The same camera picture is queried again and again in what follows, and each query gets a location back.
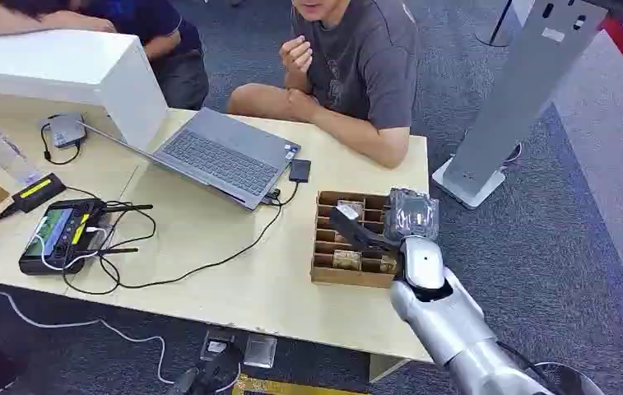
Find clear plastic card packet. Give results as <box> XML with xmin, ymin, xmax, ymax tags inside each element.
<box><xmin>383</xmin><ymin>188</ymin><xmax>441</xmax><ymax>244</ymax></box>

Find grey adapter hub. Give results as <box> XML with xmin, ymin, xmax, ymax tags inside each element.
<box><xmin>37</xmin><ymin>113</ymin><xmax>88</xmax><ymax>150</ymax></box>

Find clear square plate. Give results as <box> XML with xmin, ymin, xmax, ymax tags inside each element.
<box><xmin>243</xmin><ymin>333</ymin><xmax>279</xmax><ymax>369</ymax></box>

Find black hub cable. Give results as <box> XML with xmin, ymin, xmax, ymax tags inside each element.
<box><xmin>40</xmin><ymin>114</ymin><xmax>82</xmax><ymax>166</ymax></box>

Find small black external drive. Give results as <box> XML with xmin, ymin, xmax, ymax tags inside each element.
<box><xmin>288</xmin><ymin>158</ymin><xmax>312</xmax><ymax>184</ymax></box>

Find person seated at desk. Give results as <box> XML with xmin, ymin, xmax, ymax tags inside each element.
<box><xmin>226</xmin><ymin>0</ymin><xmax>421</xmax><ymax>170</ymax></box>

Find wooden card box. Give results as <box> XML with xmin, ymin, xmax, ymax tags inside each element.
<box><xmin>310</xmin><ymin>190</ymin><xmax>432</xmax><ymax>290</ymax></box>

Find yellow floor tape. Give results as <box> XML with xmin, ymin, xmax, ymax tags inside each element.
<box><xmin>232</xmin><ymin>374</ymin><xmax>371</xmax><ymax>395</ymax></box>

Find clear plastic water bottle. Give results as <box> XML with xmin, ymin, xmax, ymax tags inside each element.
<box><xmin>0</xmin><ymin>123</ymin><xmax>44</xmax><ymax>187</ymax></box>

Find black robot foot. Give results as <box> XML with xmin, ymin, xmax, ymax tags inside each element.
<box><xmin>165</xmin><ymin>348</ymin><xmax>242</xmax><ymax>395</ymax></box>

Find grey metal stand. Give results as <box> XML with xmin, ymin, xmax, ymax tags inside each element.
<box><xmin>431</xmin><ymin>0</ymin><xmax>610</xmax><ymax>211</ymax></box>

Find black box with yellow label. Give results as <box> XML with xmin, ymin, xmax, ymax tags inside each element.
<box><xmin>12</xmin><ymin>172</ymin><xmax>67</xmax><ymax>214</ymax></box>

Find black device under desk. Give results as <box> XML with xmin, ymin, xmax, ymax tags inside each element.
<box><xmin>199</xmin><ymin>329</ymin><xmax>236</xmax><ymax>364</ymax></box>

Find black remote controller with screen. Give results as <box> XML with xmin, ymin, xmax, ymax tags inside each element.
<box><xmin>18</xmin><ymin>198</ymin><xmax>155</xmax><ymax>277</ymax></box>

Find desk leg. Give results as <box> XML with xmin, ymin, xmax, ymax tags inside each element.
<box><xmin>368</xmin><ymin>353</ymin><xmax>411</xmax><ymax>383</ymax></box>

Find person leaning on box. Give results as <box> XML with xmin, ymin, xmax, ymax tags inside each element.
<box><xmin>0</xmin><ymin>0</ymin><xmax>210</xmax><ymax>111</ymax></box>

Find long black cable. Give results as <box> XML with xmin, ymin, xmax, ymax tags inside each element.
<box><xmin>61</xmin><ymin>182</ymin><xmax>300</xmax><ymax>296</ymax></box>

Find white floor cable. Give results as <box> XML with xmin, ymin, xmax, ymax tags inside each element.
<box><xmin>0</xmin><ymin>280</ymin><xmax>242</xmax><ymax>395</ymax></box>

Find thin black floor cable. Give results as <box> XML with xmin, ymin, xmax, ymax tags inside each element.
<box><xmin>473</xmin><ymin>0</ymin><xmax>515</xmax><ymax>49</ymax></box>

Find grey laptop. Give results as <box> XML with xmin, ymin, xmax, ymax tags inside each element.
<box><xmin>78</xmin><ymin>107</ymin><xmax>302</xmax><ymax>211</ymax></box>

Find white cable on controller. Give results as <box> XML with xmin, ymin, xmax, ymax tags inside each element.
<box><xmin>33</xmin><ymin>216</ymin><xmax>111</xmax><ymax>272</ymax></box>

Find large white box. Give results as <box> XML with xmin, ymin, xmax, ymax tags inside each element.
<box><xmin>0</xmin><ymin>29</ymin><xmax>170</xmax><ymax>151</ymax></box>

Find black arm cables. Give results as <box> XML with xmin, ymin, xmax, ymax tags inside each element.
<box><xmin>497</xmin><ymin>340</ymin><xmax>607</xmax><ymax>395</ymax></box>

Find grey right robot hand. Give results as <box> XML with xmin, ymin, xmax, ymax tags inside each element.
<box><xmin>330</xmin><ymin>204</ymin><xmax>447</xmax><ymax>291</ymax></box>

